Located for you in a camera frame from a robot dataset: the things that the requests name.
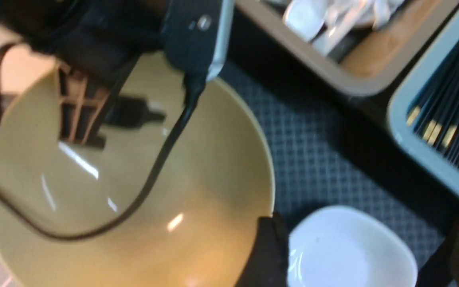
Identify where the blue plastic chopstick bin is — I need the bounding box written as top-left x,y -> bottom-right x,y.
387,7 -> 459,197

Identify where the black left camera cable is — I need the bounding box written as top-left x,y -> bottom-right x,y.
0,76 -> 208,242

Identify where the brown plastic spoon bin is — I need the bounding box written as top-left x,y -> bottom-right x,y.
236,0 -> 459,96

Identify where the pile of white spoons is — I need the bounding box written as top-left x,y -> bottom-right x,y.
261,0 -> 404,56

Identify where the small white square dish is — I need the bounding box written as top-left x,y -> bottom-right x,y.
287,205 -> 418,287

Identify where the black plastic serving tray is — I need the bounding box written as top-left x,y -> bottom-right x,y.
222,10 -> 459,287

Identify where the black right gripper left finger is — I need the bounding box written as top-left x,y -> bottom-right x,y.
235,211 -> 289,287

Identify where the large yellow noodle bowl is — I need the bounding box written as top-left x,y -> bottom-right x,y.
0,54 -> 275,287

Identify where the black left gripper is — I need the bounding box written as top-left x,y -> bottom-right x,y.
0,0 -> 166,149

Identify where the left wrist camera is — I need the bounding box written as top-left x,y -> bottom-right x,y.
161,0 -> 235,82

